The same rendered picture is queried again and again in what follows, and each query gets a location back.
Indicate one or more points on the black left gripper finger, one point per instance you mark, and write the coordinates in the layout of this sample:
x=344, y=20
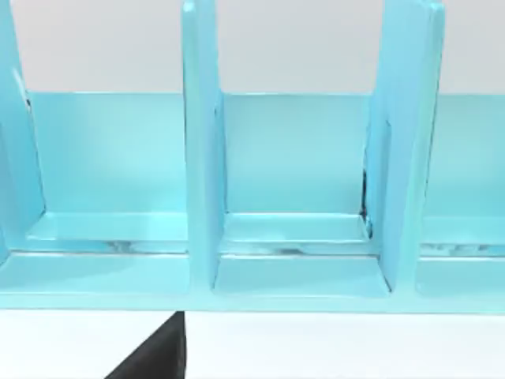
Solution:
x=161, y=353

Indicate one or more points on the light blue rack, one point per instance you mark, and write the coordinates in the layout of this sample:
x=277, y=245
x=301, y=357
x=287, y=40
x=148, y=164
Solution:
x=276, y=189

